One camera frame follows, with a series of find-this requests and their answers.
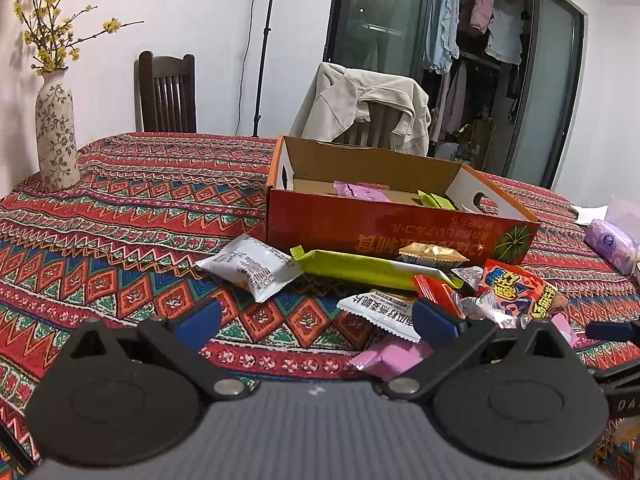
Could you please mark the purple snack packet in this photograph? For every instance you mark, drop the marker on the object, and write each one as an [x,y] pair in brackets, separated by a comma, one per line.
[565,331]
[395,360]
[360,191]

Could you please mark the white paper sheet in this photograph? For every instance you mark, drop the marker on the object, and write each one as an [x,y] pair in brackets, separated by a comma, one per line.
[590,214]

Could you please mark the beige jacket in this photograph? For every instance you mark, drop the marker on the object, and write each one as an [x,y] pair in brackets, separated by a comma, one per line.
[340,105]

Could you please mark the orange cardboard box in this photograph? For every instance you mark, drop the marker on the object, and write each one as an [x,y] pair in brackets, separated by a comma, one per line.
[350,230]

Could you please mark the purple tissue pack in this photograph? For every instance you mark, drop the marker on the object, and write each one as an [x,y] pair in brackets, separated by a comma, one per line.
[612,245]

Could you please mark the small white snack packet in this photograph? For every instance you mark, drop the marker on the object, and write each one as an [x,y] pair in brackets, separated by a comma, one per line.
[467,277]

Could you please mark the hanging light blue shirt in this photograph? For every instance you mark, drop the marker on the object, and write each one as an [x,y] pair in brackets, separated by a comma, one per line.
[444,20]

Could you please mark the red snack packet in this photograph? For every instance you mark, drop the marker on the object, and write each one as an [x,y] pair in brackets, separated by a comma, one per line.
[437,292]

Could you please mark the studio light on stand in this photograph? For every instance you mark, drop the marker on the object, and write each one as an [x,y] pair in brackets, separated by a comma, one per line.
[266,50]

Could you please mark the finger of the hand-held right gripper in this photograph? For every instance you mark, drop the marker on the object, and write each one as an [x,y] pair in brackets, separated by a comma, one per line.
[612,331]

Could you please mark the brown chair under jacket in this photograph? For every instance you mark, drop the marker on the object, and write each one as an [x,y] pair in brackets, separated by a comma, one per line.
[372,120]

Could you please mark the dark sliding glass door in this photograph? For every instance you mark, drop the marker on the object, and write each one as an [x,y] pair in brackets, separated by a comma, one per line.
[380,20]

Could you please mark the hanging white garment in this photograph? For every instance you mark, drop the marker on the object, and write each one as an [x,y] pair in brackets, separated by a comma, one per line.
[506,32]

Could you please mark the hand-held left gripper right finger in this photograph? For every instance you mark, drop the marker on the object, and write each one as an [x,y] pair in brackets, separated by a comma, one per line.
[435,322]

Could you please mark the hanging pale pink clothes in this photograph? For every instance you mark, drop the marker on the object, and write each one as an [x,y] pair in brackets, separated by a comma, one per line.
[452,105]

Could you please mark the white floral vase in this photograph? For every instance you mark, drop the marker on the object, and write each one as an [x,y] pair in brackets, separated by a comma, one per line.
[56,130]

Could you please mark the golden orange snack packet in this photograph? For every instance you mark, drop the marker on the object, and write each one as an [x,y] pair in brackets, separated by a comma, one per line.
[432,254]

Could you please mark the long lime green snack packet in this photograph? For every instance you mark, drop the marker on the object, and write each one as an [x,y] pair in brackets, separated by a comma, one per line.
[360,270]

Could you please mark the hanging pink garment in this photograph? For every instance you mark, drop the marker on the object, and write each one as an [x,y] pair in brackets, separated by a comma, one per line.
[482,10]

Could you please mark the yellow flower branches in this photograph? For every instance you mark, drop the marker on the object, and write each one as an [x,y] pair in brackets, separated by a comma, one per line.
[50,30]

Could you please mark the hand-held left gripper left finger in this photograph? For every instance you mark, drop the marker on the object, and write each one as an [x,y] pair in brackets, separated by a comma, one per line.
[200,322]

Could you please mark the blue and orange snack packet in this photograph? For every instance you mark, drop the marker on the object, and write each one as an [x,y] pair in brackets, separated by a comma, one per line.
[520,292]

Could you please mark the dark wooden chair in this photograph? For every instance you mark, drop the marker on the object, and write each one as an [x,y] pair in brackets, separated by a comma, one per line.
[167,92]

